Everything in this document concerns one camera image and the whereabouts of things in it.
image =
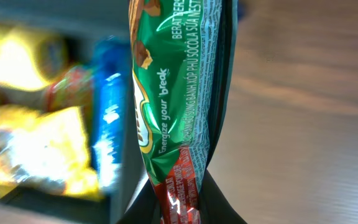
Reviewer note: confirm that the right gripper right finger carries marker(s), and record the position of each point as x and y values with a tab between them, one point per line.
214	207

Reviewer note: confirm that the Haribo gummy candy bag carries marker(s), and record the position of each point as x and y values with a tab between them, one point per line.
74	88

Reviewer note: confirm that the blue Oreo cookie pack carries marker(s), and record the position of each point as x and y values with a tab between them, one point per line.
112	67

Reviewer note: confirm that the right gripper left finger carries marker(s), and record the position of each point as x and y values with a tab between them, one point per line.
145	209

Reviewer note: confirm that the dark green gift box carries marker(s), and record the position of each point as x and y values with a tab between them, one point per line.
112	207

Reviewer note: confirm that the green Milo wafer bar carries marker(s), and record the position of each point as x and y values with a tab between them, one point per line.
173	45

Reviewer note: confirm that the yellow seed snack bag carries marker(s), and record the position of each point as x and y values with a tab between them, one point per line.
46	151

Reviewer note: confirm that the yellow Mentos gum bottle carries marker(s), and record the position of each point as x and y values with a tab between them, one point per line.
31	59

